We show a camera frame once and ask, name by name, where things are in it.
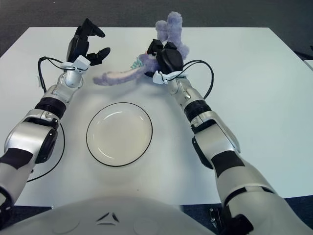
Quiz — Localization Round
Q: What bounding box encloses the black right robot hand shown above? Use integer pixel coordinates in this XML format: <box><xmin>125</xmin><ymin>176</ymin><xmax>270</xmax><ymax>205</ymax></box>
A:
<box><xmin>144</xmin><ymin>39</ymin><xmax>184</xmax><ymax>79</ymax></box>

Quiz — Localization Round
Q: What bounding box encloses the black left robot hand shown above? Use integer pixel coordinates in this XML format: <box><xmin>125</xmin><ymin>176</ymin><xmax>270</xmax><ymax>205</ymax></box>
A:
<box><xmin>67</xmin><ymin>18</ymin><xmax>111</xmax><ymax>66</ymax></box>

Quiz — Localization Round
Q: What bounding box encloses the purple plush bunny doll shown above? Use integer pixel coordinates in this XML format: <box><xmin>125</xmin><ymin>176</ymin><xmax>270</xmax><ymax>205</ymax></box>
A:
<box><xmin>92</xmin><ymin>11</ymin><xmax>191</xmax><ymax>88</ymax></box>

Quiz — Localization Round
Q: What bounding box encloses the white plate with black rim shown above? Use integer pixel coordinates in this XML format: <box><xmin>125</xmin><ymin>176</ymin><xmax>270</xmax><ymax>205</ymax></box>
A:
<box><xmin>86</xmin><ymin>102</ymin><xmax>154</xmax><ymax>167</ymax></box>

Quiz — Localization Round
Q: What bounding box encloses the grey robot torso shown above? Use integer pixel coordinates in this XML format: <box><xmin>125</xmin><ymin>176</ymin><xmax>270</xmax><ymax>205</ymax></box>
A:
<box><xmin>0</xmin><ymin>195</ymin><xmax>216</xmax><ymax>235</ymax></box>

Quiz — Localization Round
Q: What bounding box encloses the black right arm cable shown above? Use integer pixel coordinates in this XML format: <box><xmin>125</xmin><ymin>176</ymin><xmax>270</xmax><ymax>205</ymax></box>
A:
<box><xmin>168</xmin><ymin>59</ymin><xmax>215</xmax><ymax>99</ymax></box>

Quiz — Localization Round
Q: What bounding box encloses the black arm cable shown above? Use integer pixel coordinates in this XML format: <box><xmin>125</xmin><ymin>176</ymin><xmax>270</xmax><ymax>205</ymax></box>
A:
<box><xmin>168</xmin><ymin>59</ymin><xmax>215</xmax><ymax>99</ymax></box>
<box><xmin>26</xmin><ymin>56</ymin><xmax>78</xmax><ymax>182</ymax></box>

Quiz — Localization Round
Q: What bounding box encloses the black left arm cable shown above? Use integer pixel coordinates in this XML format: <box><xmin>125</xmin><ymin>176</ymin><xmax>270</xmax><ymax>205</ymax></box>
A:
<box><xmin>26</xmin><ymin>56</ymin><xmax>78</xmax><ymax>182</ymax></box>

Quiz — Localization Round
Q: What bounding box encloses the black metal bracket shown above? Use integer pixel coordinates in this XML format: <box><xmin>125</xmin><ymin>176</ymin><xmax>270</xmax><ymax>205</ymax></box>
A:
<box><xmin>208</xmin><ymin>207</ymin><xmax>229</xmax><ymax>232</ymax></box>

